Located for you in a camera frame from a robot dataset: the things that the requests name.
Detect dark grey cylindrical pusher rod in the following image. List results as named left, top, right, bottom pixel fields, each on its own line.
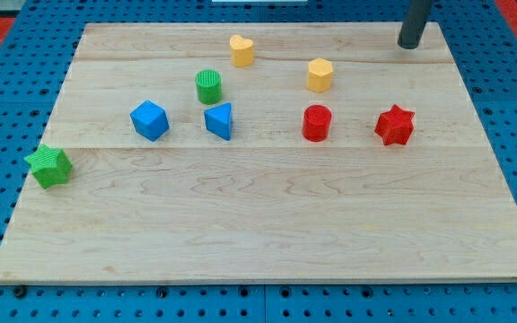
left=398, top=0, right=434, bottom=49

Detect yellow hexagon block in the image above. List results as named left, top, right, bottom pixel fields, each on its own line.
left=306, top=57, right=334, bottom=92

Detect red star block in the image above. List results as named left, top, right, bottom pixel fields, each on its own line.
left=374, top=104, right=415, bottom=145

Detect red cylinder block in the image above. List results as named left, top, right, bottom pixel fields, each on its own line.
left=302, top=105, right=332, bottom=142

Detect yellow heart block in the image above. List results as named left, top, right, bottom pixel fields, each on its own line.
left=229, top=34, right=255, bottom=67

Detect green cylinder block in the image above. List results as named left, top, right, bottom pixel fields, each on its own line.
left=195, top=69, right=223, bottom=105

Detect blue triangle block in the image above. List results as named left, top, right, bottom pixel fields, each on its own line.
left=204, top=102, right=232, bottom=141

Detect wooden board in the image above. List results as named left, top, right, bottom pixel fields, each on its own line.
left=0, top=22, right=517, bottom=286

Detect blue cube block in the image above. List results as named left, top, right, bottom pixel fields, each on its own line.
left=129, top=100, right=170, bottom=142

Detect green star block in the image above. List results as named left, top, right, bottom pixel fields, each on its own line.
left=24, top=144, right=73, bottom=189

